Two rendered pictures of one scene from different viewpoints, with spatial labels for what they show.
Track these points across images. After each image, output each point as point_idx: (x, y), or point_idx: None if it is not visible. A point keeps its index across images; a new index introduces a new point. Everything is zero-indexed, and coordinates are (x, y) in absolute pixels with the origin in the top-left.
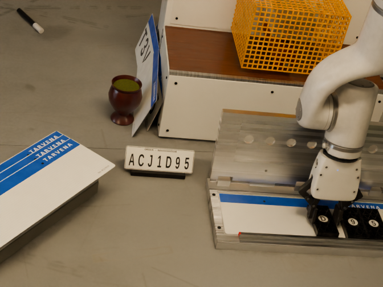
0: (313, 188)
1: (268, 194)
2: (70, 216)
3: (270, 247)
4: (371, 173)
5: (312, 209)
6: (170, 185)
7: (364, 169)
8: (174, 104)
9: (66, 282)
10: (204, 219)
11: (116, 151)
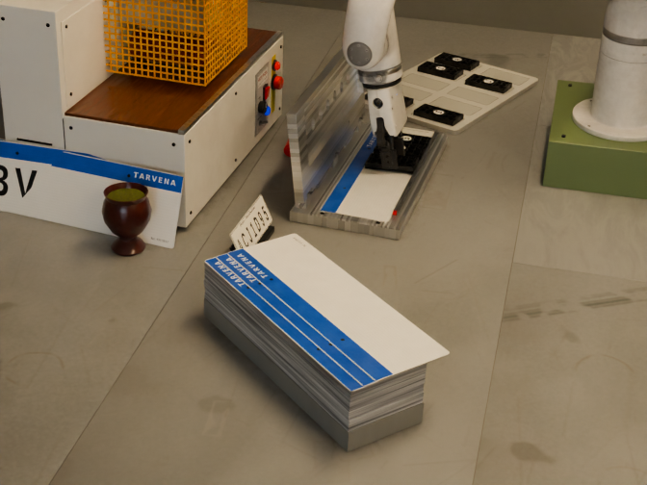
0: (392, 127)
1: (334, 182)
2: None
3: (413, 205)
4: (356, 104)
5: (391, 153)
6: None
7: (351, 104)
8: (191, 171)
9: None
10: (349, 235)
11: (195, 265)
